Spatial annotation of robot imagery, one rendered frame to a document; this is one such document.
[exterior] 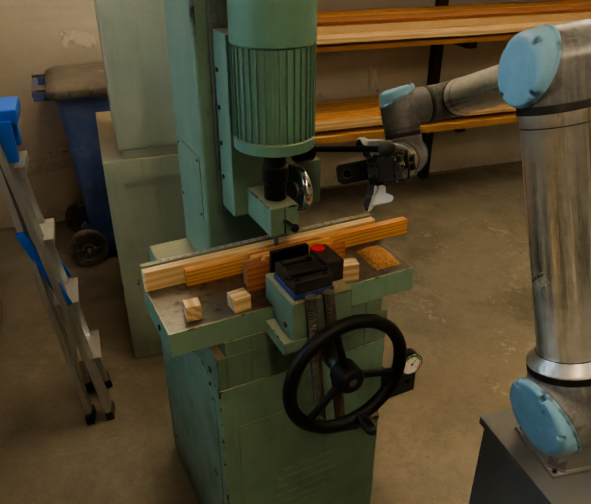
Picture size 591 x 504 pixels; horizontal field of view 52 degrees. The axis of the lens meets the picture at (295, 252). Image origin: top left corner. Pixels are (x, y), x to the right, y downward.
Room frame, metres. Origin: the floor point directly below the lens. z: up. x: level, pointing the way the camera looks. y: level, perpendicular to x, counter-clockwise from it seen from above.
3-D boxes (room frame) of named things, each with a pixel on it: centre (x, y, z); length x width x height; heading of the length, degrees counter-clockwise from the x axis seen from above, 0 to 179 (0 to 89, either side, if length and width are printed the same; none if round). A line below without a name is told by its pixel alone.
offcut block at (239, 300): (1.08, 0.12, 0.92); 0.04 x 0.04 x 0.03; 30
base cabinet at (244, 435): (1.37, 0.10, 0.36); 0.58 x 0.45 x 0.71; 26
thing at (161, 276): (1.28, 0.07, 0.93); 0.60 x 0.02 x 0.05; 116
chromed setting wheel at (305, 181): (1.44, -0.01, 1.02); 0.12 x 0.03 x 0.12; 26
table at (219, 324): (1.16, 0.01, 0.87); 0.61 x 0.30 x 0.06; 116
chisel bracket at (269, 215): (1.28, 0.05, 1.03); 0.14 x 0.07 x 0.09; 26
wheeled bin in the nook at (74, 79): (3.05, 0.97, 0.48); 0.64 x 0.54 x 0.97; 111
